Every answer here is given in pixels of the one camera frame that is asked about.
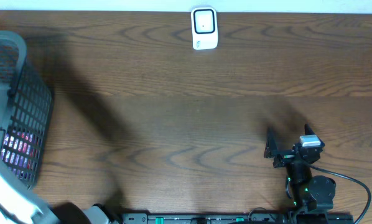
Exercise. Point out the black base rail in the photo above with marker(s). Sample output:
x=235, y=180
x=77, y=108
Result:
x=256, y=217

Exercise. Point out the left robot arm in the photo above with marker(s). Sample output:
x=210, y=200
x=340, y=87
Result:
x=20, y=205

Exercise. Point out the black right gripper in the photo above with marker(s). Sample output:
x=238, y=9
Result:
x=271, y=150

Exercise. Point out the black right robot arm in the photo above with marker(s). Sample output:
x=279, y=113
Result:
x=312, y=195

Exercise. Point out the grey plastic mesh basket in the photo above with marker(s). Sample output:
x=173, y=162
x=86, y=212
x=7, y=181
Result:
x=26, y=102

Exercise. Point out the white barcode scanner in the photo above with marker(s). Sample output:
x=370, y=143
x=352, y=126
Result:
x=204, y=28

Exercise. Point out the purple snack bag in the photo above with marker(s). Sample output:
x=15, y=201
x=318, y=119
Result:
x=22, y=152

